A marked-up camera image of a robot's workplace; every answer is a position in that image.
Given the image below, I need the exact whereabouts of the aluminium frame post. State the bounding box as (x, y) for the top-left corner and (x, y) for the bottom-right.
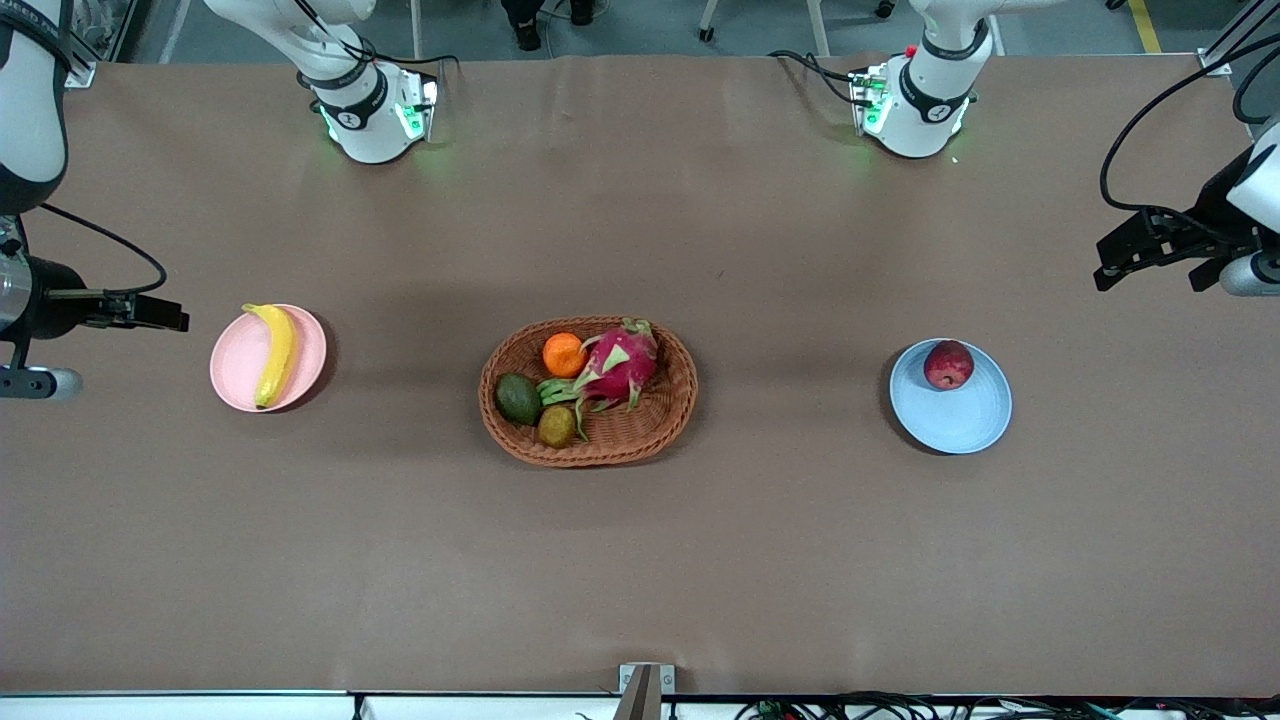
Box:
(55, 0), (98, 89)
(1198, 0), (1280, 78)

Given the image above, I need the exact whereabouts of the white table edge rail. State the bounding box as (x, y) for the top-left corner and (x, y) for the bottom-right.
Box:
(0, 690), (621, 720)

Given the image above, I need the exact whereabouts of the metal frame bracket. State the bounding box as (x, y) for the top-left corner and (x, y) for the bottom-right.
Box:
(618, 663), (677, 720)

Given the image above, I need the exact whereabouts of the black arm base cable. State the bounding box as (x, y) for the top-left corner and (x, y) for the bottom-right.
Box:
(767, 49), (863, 107)
(300, 0), (458, 73)

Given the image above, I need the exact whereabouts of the black left arm base cable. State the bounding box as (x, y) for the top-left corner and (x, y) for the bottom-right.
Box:
(767, 49), (863, 107)

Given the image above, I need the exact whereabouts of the pink dragon fruit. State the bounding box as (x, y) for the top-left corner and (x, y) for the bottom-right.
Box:
(537, 318), (661, 443)

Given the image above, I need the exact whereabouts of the black looped cable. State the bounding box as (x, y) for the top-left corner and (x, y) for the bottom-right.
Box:
(1231, 60), (1280, 127)

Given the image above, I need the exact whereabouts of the pink plate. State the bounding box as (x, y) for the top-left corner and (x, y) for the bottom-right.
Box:
(209, 303), (328, 414)

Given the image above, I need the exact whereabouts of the white chair base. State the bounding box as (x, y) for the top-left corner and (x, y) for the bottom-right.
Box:
(700, 0), (833, 58)

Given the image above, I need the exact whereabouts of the brown table cover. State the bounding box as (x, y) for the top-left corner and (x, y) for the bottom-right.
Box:
(0, 55), (1280, 698)

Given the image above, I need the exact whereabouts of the dark green avocado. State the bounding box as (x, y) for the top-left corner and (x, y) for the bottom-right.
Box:
(495, 372), (543, 427)

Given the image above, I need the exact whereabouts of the light blue plate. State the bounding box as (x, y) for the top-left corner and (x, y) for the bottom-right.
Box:
(889, 338), (1013, 456)

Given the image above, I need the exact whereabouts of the black cable bundle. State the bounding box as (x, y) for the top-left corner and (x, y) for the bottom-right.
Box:
(735, 690), (1280, 720)

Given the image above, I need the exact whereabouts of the black right arm base cable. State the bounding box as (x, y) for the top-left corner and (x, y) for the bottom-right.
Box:
(300, 0), (458, 73)

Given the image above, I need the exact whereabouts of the yellow banana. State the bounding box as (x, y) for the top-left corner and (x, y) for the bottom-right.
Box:
(241, 303), (298, 410)

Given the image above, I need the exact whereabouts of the orange mandarin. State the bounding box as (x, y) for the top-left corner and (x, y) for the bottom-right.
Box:
(543, 332), (587, 379)

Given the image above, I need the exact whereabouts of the dark red apple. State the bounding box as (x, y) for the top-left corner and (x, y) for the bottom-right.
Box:
(923, 339), (975, 391)

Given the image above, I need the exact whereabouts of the brown-green kiwi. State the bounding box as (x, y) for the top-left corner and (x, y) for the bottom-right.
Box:
(537, 404), (578, 449)

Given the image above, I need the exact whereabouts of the brown woven wicker basket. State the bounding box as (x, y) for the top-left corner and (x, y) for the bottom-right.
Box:
(478, 316), (700, 469)

